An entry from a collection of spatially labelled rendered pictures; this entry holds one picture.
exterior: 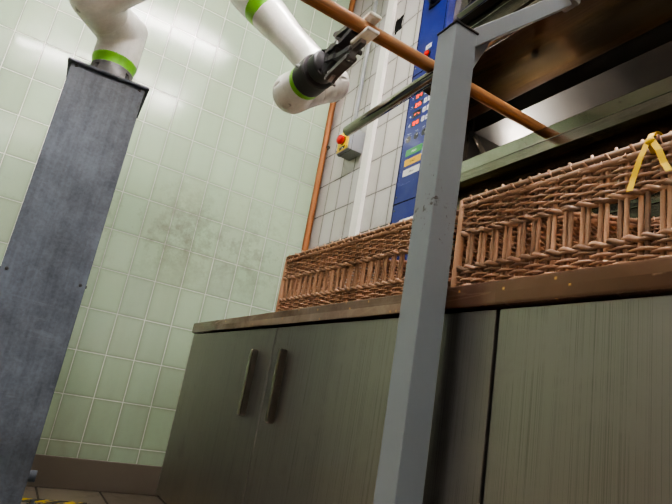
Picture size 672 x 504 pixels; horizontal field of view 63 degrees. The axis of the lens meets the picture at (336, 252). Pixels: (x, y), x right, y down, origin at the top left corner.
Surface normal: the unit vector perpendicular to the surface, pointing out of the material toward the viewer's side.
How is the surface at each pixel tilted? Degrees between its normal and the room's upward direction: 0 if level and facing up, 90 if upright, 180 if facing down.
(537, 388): 90
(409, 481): 90
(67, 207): 90
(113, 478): 90
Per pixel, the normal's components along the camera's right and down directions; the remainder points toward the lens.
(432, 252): 0.51, -0.15
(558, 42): -0.29, 0.90
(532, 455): -0.84, -0.28
